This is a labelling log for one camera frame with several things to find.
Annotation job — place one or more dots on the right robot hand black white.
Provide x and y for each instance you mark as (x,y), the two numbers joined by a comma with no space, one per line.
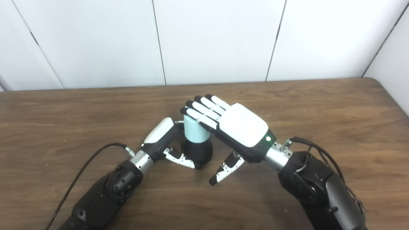
(243,127)

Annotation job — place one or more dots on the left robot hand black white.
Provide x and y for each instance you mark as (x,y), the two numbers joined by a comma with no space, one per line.
(158,132)

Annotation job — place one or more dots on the black funnel-shaped nozzle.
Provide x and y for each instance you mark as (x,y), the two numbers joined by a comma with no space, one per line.
(198,153)

